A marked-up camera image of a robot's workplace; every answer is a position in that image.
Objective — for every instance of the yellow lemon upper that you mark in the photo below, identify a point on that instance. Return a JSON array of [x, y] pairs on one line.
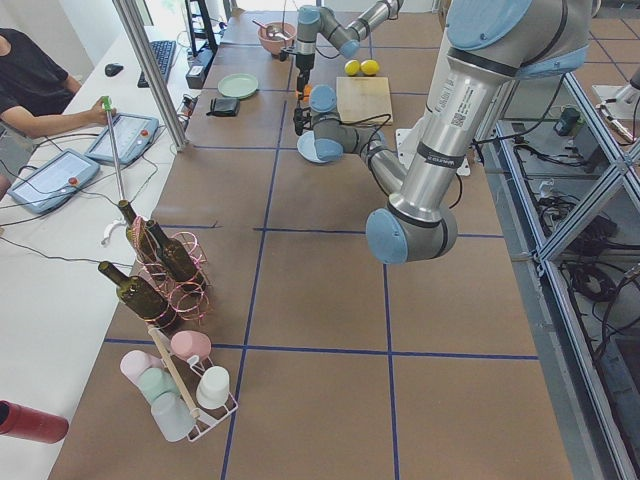
[[369, 67]]

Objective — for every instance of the pale blue cup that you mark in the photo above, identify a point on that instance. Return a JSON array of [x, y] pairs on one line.
[[172, 416]]

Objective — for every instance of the teach pendant tablet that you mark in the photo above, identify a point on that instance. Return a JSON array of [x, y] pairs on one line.
[[52, 184], [133, 134]]

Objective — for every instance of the light blue plate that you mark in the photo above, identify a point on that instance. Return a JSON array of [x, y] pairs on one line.
[[306, 148]]

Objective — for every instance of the copper wire bottle rack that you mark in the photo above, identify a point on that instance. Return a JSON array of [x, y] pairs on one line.
[[192, 307]]

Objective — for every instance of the red bottle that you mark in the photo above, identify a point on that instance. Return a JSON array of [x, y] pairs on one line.
[[26, 423]]

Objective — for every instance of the teach pendant tablet near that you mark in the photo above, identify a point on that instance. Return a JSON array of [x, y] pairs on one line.
[[52, 184]]

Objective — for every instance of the teach pendant tablet far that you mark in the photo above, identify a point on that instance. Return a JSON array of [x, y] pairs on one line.
[[133, 134]]

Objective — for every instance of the pale pink cup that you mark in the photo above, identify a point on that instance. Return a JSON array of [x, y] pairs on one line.
[[135, 362]]

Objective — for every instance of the yellow lemon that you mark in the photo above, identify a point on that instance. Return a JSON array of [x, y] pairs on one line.
[[369, 67], [352, 68]]

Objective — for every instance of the black computer mouse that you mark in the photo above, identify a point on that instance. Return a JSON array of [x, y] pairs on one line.
[[113, 69]]

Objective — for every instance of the pink bowl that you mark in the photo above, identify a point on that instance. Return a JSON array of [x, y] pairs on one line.
[[273, 46]]

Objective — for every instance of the dark grey folded cloth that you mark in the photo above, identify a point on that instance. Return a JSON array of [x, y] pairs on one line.
[[224, 107]]

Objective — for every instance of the light green cup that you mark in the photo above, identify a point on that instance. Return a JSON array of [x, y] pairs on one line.
[[154, 382]]

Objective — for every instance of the white cup rack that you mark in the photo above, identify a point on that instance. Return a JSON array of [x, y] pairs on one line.
[[189, 394]]

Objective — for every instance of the dark wine bottle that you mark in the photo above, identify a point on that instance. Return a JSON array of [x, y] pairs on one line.
[[137, 294], [135, 232], [176, 259]]

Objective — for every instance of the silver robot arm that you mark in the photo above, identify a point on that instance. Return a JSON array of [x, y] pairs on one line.
[[314, 21], [488, 43]]

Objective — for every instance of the aluminium frame post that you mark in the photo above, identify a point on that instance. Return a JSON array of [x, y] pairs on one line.
[[134, 28]]

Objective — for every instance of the white cup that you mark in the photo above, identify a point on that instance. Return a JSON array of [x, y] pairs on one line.
[[213, 389]]

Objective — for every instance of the green handled grabber stick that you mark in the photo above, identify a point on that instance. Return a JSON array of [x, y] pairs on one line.
[[108, 109]]

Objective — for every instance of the person in black shirt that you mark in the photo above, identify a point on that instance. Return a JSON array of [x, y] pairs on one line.
[[35, 91]]

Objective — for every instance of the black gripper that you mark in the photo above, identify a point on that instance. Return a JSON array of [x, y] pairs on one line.
[[299, 118], [303, 62]]

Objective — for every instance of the black keyboard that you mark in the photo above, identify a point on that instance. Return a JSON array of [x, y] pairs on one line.
[[164, 51]]

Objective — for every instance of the wooden cutting board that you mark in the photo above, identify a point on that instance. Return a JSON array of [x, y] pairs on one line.
[[359, 98]]

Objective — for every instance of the yellow lemon lower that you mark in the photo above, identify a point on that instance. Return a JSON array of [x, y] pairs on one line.
[[352, 68]]

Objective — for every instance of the light green plate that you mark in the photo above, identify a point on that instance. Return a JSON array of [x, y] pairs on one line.
[[239, 85]]

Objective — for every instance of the metal scoop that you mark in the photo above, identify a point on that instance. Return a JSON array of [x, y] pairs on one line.
[[271, 31]]

